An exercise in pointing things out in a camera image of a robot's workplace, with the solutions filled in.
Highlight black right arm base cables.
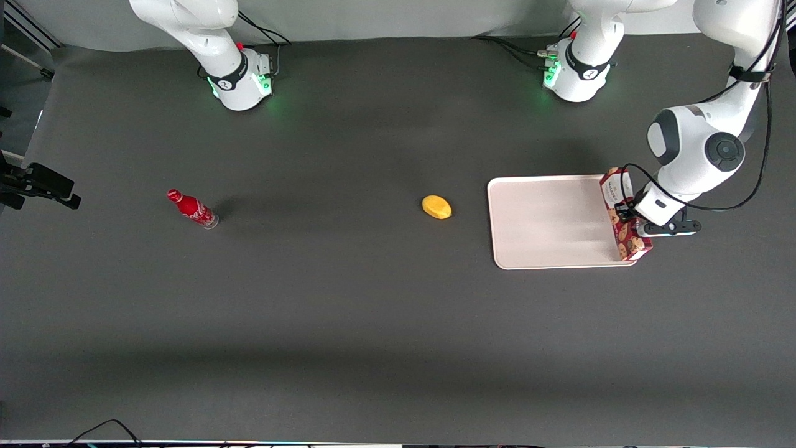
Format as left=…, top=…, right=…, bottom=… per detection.
left=236, top=9, right=293, bottom=78

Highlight thin black floor cable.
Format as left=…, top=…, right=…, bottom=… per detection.
left=62, top=419, right=144, bottom=448

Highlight aluminium frame bar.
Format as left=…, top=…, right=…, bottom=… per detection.
left=0, top=0, right=63, bottom=52

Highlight red cookie box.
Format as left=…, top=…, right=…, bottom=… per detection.
left=599, top=166, right=654, bottom=262

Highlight black left arm base cables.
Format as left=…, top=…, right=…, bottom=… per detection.
left=471, top=34, right=560, bottom=72

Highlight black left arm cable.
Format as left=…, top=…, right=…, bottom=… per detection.
left=621, top=0, right=785, bottom=213

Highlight yellow lemon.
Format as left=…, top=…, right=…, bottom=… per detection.
left=422, top=195, right=453, bottom=220

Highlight pale pink rectangular tray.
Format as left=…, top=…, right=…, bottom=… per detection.
left=487, top=174, right=638, bottom=271

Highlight red cola bottle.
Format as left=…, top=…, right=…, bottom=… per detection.
left=166, top=189, right=220, bottom=230

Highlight black arm base cables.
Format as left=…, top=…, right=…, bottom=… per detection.
left=471, top=34, right=560, bottom=72
left=236, top=9, right=293, bottom=78

